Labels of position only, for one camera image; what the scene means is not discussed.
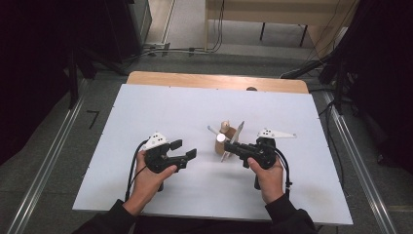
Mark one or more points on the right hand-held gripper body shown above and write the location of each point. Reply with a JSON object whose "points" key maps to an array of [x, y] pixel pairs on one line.
{"points": [[263, 152]]}

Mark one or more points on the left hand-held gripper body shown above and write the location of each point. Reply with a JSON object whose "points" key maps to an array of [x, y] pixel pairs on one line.
{"points": [[159, 156]]}

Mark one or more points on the plain white pen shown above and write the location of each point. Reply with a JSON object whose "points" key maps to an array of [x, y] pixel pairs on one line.
{"points": [[213, 130]]}

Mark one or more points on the person's right hand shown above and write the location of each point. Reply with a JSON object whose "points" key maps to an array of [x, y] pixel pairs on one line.
{"points": [[268, 183]]}

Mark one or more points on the person's left hand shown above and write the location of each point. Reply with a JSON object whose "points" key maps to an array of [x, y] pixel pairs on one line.
{"points": [[146, 185]]}

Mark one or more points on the pen with round white cap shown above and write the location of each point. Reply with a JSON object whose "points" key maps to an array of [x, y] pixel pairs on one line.
{"points": [[221, 137]]}

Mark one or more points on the pen with wooden top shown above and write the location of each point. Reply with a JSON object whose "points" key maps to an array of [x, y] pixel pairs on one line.
{"points": [[225, 125]]}

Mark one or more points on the wooden table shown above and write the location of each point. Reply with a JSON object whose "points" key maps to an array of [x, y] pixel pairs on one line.
{"points": [[211, 80]]}

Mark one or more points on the black metal stand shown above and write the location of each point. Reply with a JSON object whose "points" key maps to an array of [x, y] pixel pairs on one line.
{"points": [[339, 84], [74, 78]]}

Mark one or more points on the black cabinet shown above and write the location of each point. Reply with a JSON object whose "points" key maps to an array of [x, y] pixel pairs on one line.
{"points": [[120, 29]]}

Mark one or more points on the light wooden desk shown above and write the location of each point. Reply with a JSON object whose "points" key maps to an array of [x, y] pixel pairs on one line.
{"points": [[259, 13]]}

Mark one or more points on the black curtain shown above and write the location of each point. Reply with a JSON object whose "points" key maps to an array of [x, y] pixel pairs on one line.
{"points": [[386, 81], [32, 65]]}

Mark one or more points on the metal floor rail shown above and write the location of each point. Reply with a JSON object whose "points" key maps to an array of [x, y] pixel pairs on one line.
{"points": [[48, 156], [357, 162]]}

